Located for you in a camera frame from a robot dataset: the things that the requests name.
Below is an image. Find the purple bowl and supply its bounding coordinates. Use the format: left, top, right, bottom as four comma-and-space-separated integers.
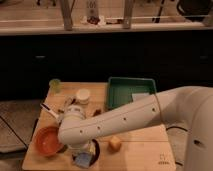
81, 139, 100, 169

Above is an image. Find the blue sponge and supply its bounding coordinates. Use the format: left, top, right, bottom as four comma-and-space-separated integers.
74, 153, 92, 168

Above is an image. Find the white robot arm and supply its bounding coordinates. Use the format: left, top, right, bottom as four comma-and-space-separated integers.
58, 86, 213, 171

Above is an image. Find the orange bowl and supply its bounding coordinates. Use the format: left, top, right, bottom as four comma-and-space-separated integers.
34, 126, 64, 157

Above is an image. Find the green plastic tray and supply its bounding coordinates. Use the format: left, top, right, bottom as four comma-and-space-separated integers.
106, 77, 157, 110

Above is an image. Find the white lidded jar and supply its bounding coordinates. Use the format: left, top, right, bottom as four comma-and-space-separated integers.
76, 89, 90, 104

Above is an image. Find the dark grape bunch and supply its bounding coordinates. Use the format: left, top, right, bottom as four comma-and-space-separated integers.
93, 109, 102, 117

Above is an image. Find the white cloth in tray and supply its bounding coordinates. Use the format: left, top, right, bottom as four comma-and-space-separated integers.
132, 93, 150, 102

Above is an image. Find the black white marker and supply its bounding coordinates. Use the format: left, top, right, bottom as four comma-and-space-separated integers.
58, 97, 76, 114

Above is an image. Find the small green cup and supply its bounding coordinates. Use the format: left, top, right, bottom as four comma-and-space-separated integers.
49, 79, 61, 93

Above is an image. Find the white handled brush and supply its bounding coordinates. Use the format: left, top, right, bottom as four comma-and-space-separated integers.
40, 103, 63, 124

